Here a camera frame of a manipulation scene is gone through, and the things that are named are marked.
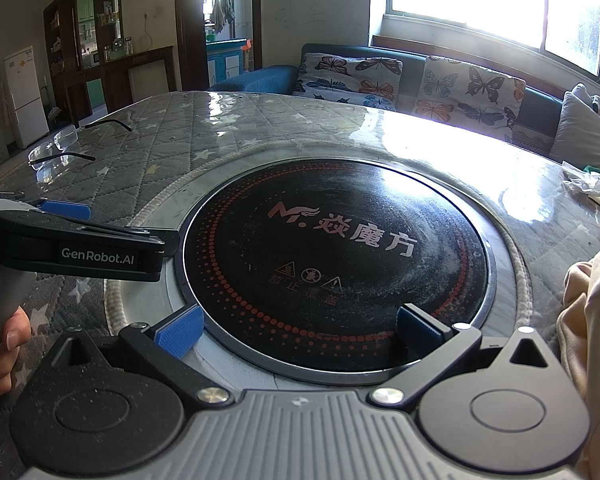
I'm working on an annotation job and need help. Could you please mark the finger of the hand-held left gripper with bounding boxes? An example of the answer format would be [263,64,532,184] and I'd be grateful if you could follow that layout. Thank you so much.
[39,200,92,221]
[79,224,181,257]

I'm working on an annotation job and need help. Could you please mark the cream garment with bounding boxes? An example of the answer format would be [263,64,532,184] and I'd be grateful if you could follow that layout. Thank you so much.
[555,247,600,480]

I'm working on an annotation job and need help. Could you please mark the blue sofa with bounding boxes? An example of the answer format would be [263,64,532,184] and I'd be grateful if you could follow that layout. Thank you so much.
[211,42,600,161]

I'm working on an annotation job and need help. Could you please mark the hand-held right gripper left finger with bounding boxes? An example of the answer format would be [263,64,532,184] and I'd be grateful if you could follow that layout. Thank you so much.
[44,304,233,408]

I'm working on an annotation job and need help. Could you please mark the hanging clothes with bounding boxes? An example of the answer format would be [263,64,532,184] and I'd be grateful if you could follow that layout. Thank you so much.
[209,0,236,36]

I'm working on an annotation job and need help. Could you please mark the teal kitchen cabinet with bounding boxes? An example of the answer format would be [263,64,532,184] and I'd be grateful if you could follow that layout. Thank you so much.
[205,37,254,89]

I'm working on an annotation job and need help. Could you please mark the thin-framed eyeglasses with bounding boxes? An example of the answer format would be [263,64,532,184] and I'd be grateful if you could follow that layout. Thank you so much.
[28,119,134,171]

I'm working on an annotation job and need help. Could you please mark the white refrigerator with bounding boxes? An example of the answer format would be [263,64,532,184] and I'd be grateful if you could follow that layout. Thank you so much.
[2,46,50,150]

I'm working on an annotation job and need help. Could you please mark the dark wooden cabinet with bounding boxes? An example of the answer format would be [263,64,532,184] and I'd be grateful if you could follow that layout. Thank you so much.
[43,0,175,127]

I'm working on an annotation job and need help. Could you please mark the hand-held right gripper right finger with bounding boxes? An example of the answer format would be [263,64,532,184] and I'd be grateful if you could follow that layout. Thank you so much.
[369,304,563,408]

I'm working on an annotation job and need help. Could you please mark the butterfly print cushion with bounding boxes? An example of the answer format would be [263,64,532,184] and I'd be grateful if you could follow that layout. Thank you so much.
[412,55,527,144]
[292,52,404,112]

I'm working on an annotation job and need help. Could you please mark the black round heating plate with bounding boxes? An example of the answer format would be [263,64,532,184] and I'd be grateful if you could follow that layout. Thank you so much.
[174,157,498,387]

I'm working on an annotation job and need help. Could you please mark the person's left hand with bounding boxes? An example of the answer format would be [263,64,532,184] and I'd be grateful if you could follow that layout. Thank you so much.
[0,306,32,401]

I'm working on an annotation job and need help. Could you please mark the grey pillow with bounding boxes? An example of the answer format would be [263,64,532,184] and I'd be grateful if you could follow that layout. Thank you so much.
[550,83,600,179]

